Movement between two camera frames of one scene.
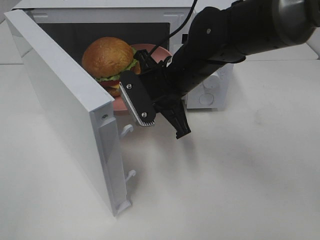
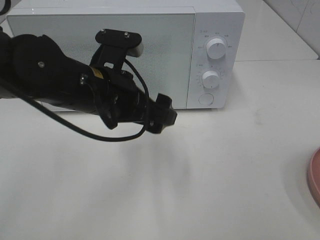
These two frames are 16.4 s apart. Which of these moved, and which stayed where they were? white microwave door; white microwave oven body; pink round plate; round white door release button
Moved: pink round plate; white microwave door
Stayed: round white door release button; white microwave oven body
